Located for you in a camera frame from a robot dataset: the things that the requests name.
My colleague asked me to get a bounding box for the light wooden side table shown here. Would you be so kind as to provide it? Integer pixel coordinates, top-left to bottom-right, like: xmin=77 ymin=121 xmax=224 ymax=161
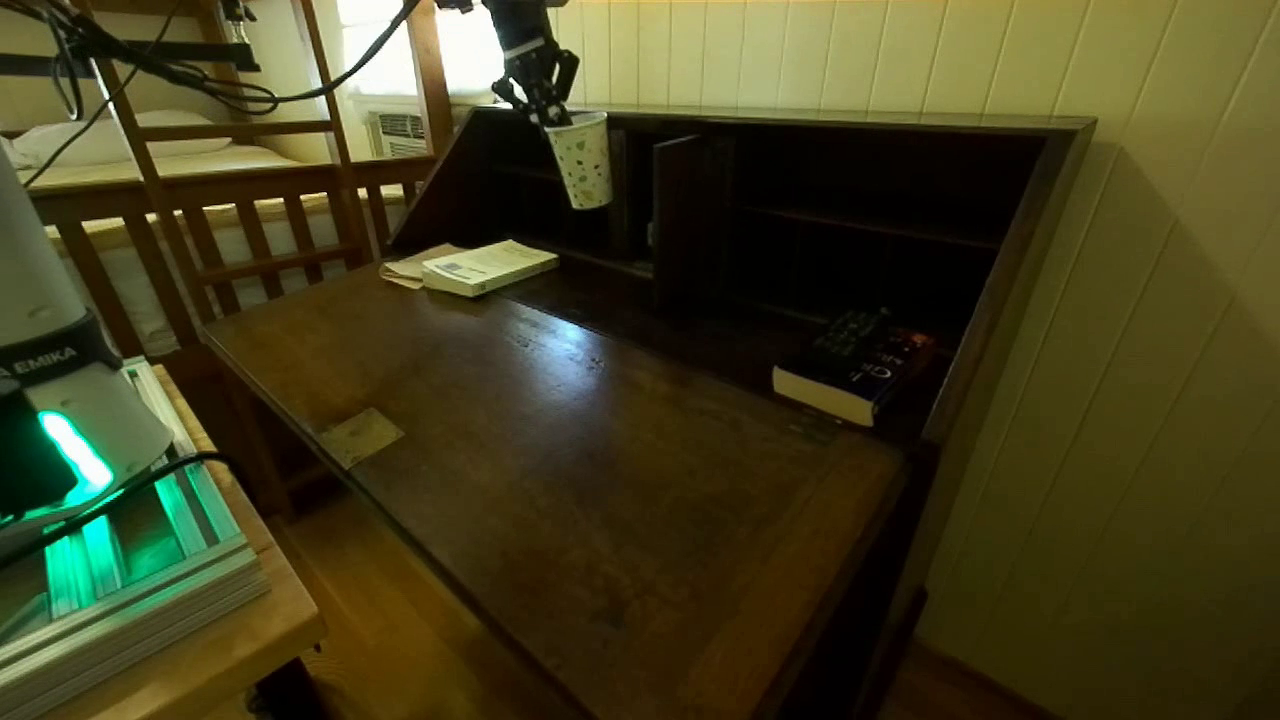
xmin=36 ymin=365 xmax=329 ymax=720

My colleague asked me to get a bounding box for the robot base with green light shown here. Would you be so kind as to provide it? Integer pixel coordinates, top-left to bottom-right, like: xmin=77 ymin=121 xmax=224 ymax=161
xmin=0 ymin=137 xmax=127 ymax=397

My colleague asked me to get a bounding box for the white mattress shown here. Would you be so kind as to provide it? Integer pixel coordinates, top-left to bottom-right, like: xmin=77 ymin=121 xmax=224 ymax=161
xmin=0 ymin=113 xmax=305 ymax=185

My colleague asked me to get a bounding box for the bright window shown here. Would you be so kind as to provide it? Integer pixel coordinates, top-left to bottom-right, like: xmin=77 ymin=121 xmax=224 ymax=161
xmin=332 ymin=0 xmax=535 ymax=105

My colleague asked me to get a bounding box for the thin black cable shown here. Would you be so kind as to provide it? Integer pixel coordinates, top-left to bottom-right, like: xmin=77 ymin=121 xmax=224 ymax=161
xmin=0 ymin=449 xmax=232 ymax=556

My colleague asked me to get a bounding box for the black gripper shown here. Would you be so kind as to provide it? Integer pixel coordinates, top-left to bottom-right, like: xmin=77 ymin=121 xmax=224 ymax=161
xmin=473 ymin=0 xmax=585 ymax=130

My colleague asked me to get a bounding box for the wooden slatted railing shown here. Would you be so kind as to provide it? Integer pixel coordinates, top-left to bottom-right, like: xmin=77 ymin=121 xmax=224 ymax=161
xmin=24 ymin=155 xmax=443 ymax=365

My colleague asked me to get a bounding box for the white window air conditioner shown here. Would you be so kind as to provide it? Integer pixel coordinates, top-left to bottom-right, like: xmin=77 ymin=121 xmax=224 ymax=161
xmin=365 ymin=107 xmax=433 ymax=161

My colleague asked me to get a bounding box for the white dotted paper cup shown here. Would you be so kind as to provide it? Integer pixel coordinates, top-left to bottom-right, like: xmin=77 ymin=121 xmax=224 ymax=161
xmin=541 ymin=107 xmax=620 ymax=216

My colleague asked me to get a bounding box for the black metal bar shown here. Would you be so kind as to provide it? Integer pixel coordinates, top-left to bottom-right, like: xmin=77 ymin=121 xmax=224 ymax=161
xmin=0 ymin=35 xmax=262 ymax=78

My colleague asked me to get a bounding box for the small paper card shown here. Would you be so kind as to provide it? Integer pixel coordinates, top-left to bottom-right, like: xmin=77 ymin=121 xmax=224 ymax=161
xmin=314 ymin=406 xmax=408 ymax=474

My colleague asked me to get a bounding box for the dark wooden secretary desk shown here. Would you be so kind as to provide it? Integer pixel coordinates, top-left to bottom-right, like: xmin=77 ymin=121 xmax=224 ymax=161
xmin=197 ymin=105 xmax=1101 ymax=720

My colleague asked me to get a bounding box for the wooden bunk bed frame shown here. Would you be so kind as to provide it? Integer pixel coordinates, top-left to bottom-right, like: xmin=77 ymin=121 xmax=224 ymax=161
xmin=55 ymin=0 xmax=458 ymax=271

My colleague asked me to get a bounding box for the white paperback book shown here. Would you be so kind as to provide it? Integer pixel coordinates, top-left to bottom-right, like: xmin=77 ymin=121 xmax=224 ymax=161
xmin=417 ymin=237 xmax=565 ymax=305

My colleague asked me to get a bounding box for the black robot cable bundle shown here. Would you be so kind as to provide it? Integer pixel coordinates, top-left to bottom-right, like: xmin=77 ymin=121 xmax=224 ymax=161
xmin=0 ymin=0 xmax=422 ymax=121

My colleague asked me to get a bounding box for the small dark cabinet door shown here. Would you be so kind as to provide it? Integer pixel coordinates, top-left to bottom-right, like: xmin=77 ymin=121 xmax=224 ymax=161
xmin=647 ymin=130 xmax=740 ymax=318

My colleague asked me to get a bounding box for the green lit white device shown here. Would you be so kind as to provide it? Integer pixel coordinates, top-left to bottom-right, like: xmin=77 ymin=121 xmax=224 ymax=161
xmin=0 ymin=355 xmax=266 ymax=716

